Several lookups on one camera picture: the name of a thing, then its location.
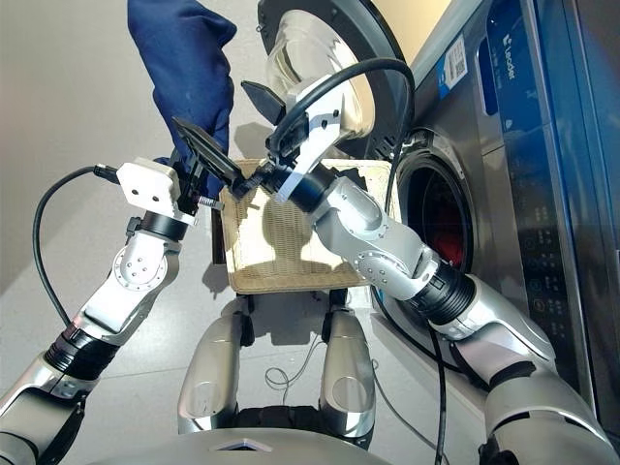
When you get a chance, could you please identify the silver robot leg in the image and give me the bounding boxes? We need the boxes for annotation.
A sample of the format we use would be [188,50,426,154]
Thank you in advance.
[177,309,243,435]
[319,307,378,440]

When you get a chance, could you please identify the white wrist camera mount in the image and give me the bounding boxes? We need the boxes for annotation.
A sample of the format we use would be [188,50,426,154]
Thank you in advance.
[115,157,200,227]
[278,84,357,202]

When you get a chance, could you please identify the pale woven basket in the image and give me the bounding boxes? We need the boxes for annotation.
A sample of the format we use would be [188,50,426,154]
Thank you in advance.
[217,157,396,295]

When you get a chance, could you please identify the black cloth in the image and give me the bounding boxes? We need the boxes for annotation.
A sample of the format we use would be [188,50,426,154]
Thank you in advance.
[330,164,370,188]

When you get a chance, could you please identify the blue QR code sticker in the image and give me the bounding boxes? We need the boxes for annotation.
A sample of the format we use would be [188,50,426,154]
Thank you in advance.
[437,34,470,92]

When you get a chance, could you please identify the thin grey floor cable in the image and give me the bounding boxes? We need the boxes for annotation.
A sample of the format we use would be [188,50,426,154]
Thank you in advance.
[263,333,321,403]

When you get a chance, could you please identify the dark blue cloth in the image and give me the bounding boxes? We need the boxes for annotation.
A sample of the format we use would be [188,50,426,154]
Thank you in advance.
[127,0,238,198]

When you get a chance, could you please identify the round glass washing machine door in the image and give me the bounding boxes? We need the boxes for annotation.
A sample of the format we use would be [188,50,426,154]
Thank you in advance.
[256,0,413,161]

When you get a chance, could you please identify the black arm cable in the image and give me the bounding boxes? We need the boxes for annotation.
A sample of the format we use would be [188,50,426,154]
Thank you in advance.
[265,57,450,465]
[32,164,120,330]

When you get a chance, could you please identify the dark stacked dryer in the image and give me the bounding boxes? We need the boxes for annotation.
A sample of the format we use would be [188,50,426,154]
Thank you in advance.
[564,0,620,422]

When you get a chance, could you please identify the grey washing machine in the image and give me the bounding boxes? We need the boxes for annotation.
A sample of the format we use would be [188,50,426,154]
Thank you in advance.
[362,0,620,437]

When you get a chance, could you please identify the red cloth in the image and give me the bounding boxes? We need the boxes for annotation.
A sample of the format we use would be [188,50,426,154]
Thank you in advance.
[430,227,466,272]

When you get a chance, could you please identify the grey robot torso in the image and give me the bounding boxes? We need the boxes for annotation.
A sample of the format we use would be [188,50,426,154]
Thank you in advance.
[81,406,393,465]

